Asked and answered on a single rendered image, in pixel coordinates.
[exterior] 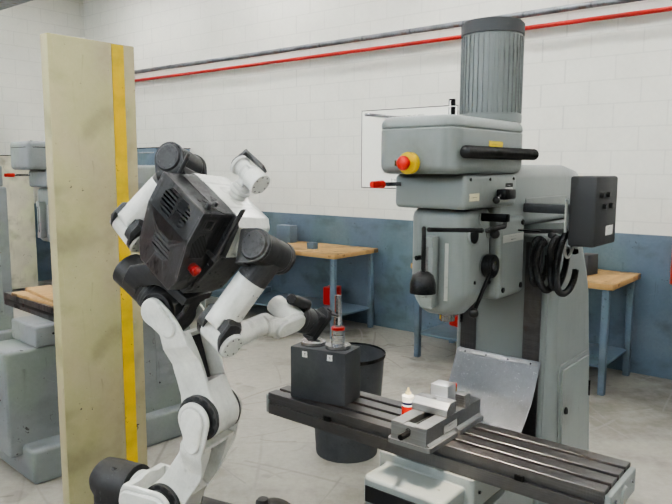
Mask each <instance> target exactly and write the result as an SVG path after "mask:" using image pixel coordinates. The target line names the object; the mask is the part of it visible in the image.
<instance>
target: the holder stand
mask: <svg viewBox="0 0 672 504"><path fill-rule="evenodd" d="M319 339H320V340H321V342H314V341H311V342H310V341H308V340H307V339H306V338H305V339H302V340H301V342H299V343H297V344H295V345H292V346H291V397H296V398H301V399H306V400H312V401H317V402H322V403H327V404H332V405H338V406H343V407H345V406H347V405H348V404H350V403H351V402H353V401H354V400H356V399H357V398H359V397H360V346H355V345H351V344H350V343H349V342H345V344H344V345H342V346H334V345H332V344H331V342H327V341H326V340H325V339H322V338H319Z"/></svg>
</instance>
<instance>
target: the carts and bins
mask: <svg viewBox="0 0 672 504"><path fill-rule="evenodd" d="M349 343H350V344H351V345H355V346H360V391H363V392H367V393H370V394H374V395H378V396H381V394H382V381H383V368H384V358H385V356H386V352H385V350H384V349H382V348H380V347H378V346H375V345H371V344H366V343H357V342H349ZM315 442H316V452H317V454H318V456H320V457H321V458H323V459H325V460H327V461H331V462H335V463H345V464H349V463H359V462H364V461H367V460H369V459H371V458H373V457H374V456H375V455H376V453H377V448H375V447H372V446H368V445H365V444H362V443H359V442H356V441H353V440H350V439H347V438H344V437H341V436H338V435H334V434H331V433H328V432H325V431H322V430H319V429H316V428H315Z"/></svg>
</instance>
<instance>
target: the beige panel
mask: <svg viewBox="0 0 672 504"><path fill-rule="evenodd" d="M40 47H41V67H42V87H43V107H44V127H45V147H46V167H47V186H48V206H49V226H50V246H51V266H52V286H53V306H54V326H55V346H56V366H57V386H58V406H59V426H60V446H61V466H62V486H63V504H94V495H93V493H92V491H91V490H90V486H89V477H90V474H91V472H92V470H93V469H94V467H95V466H96V465H97V464H98V463H99V462H100V461H101V460H103V459H105V458H107V457H116V458H122V459H126V460H130V461H134V462H137V463H141V464H145V465H147V466H148V463H147V433H146V403H145V373H144V343H143V318H142V315H141V307H140V306H139V305H138V304H137V302H136V301H135V300H134V299H133V298H132V297H131V296H130V295H129V294H128V293H127V292H126V291H125V290H124V289H123V288H121V287H120V286H119V285H118V284H117V283H116V282H115V281H114V280H113V271H114V269H115V267H116V266H117V265H118V263H119V262H120V261H121V260H123V259H124V258H125V257H127V256H129V255H132V254H139V255H140V251H139V252H132V251H130V249H129V248H128V247H127V246H126V244H125V243H124V242H123V240H122V239H121V238H120V236H119V235H118V234H117V232H116V231H115V230H114V228H113V227H112V226H111V224H110V218H111V214H112V213H113V212H114V210H115V209H116V208H117V207H118V206H119V205H120V204H121V203H122V202H129V201H130V200H131V199H132V197H133V196H134V195H135V194H136V193H137V192H138V163H137V133H136V103H135V73H134V47H132V46H127V45H121V44H114V43H108V42H102V41H96V40H90V39H84V38H78V37H72V36H66V35H60V34H53V33H43V34H40Z"/></svg>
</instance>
